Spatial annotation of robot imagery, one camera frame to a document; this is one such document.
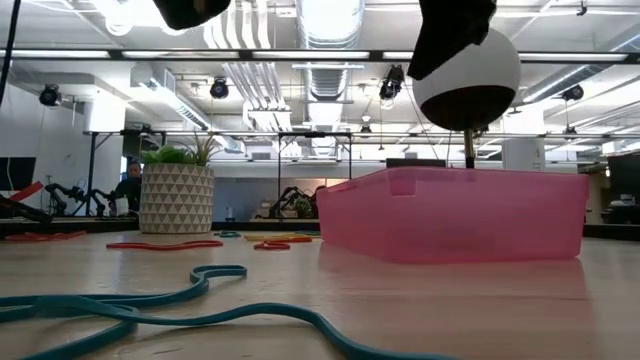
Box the red rubber band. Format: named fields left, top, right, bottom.
left=253, top=235, right=315, bottom=252
left=105, top=239, right=225, bottom=252

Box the pink translucent plastic bin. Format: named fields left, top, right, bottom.
left=315, top=166, right=590, bottom=265

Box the white globe table lamp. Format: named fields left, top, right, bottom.
left=411, top=25, right=522, bottom=170

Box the black beam with lights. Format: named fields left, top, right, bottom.
left=0, top=47, right=640, bottom=64

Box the black hanging spotlight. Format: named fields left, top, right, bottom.
left=38, top=83, right=62, bottom=108
left=561, top=83, right=585, bottom=103
left=378, top=63, right=406, bottom=101
left=209, top=76, right=231, bottom=100

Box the black monitor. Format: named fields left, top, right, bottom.
left=385, top=158, right=447, bottom=170
left=0, top=156, right=37, bottom=192
left=607, top=152, right=640, bottom=201

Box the small background plant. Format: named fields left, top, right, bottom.
left=292, top=197, right=314, bottom=220

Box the potted plant patterned pot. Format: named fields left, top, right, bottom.
left=138, top=133, right=221, bottom=235

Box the person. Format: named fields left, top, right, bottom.
left=113, top=159, right=144, bottom=215

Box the red strip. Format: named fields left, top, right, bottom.
left=8, top=180, right=45, bottom=202

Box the black slanted bar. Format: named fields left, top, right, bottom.
left=0, top=194, right=54, bottom=225

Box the silver ventilation duct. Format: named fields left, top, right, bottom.
left=293, top=0, right=367, bottom=104

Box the black metal frame stand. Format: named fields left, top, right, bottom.
left=82, top=128, right=167, bottom=217
left=277, top=131, right=354, bottom=221

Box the black table edge rail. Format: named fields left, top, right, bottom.
left=212, top=219, right=321, bottom=233

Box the black hanging arm cable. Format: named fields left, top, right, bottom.
left=0, top=0, right=22, bottom=109

